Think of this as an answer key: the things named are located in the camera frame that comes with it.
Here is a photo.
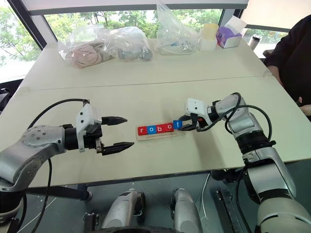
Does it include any yellow translucent container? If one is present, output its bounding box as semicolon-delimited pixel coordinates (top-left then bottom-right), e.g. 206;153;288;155
202;23;219;40

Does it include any silver right robot leg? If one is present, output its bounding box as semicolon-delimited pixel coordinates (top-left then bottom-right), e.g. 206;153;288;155
170;187;204;233

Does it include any tall clear plastic bag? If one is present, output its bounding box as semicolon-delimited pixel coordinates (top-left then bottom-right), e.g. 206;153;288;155
155;0;203;56

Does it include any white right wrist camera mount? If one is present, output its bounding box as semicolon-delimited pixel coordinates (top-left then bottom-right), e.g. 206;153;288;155
185;97;212;125

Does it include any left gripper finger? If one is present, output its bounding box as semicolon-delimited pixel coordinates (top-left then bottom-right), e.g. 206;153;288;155
101;116;128;126
101;142;135;157

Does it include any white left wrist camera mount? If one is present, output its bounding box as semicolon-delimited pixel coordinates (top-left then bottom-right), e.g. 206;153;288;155
75;102;103;153

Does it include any clear bag with pink plush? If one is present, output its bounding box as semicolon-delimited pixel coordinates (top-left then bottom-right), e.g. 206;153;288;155
58;25;115;70

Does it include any black seat beside table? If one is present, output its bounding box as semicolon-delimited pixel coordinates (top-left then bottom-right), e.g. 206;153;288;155
0;79;25;115

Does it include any black floor rail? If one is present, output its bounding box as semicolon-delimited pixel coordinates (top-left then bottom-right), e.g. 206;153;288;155
214;189;246;233

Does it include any black office chair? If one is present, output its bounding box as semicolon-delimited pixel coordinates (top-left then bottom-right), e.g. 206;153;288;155
263;48;276;60

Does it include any clear bag with grey items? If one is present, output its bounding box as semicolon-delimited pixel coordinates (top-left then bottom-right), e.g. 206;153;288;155
106;26;155;63

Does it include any black metal bracket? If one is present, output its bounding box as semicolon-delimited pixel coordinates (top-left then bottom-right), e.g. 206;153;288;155
82;212;101;233

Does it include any silver robot leg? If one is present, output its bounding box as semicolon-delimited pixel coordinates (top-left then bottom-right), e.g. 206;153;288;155
100;188;146;230
170;187;204;233

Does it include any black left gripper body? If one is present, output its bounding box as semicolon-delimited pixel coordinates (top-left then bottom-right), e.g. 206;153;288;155
84;124;104;154

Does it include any person's bare hand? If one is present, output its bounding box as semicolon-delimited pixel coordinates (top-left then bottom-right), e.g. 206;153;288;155
300;103;311;122

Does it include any wooden letter tray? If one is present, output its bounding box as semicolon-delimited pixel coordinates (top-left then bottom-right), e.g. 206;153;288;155
136;124;178;142

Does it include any black table frame bar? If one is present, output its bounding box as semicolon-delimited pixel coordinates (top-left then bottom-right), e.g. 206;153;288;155
209;166;246;184
23;185;93;201

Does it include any grey bundled item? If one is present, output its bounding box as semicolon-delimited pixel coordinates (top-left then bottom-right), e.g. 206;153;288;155
117;46;154;62

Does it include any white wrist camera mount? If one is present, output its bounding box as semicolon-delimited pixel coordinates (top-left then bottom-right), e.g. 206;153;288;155
185;97;212;125
75;102;103;153

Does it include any purple tissue box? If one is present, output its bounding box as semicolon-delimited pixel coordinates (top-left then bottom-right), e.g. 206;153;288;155
215;16;248;50

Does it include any silver left robot leg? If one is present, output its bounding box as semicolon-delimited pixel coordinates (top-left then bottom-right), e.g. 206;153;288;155
100;188;146;230

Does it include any person in dark top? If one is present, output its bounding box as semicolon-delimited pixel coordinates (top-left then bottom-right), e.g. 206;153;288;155
263;16;311;104

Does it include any thin white cable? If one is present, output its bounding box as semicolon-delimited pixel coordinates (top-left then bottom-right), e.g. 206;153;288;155
201;173;210;218

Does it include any pink plush toy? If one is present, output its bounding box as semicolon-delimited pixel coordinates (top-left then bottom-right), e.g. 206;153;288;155
66;44;114;69

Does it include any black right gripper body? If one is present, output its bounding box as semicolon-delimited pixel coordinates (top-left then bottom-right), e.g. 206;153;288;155
190;113;207;131

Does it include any white tumbler with dark lid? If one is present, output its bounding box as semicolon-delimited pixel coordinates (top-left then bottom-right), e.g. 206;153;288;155
248;34;262;51

